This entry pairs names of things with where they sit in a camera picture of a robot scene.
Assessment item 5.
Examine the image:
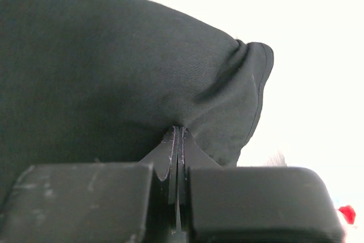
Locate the black floral t shirt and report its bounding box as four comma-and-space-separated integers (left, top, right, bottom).
1, 0, 274, 197

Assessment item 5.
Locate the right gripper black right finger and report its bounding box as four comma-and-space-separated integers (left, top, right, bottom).
178, 128, 345, 242

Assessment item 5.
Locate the pink crumpled t shirt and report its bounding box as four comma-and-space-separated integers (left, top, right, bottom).
338, 205, 356, 225

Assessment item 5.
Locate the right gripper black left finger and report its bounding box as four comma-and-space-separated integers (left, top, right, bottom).
1, 127, 179, 242

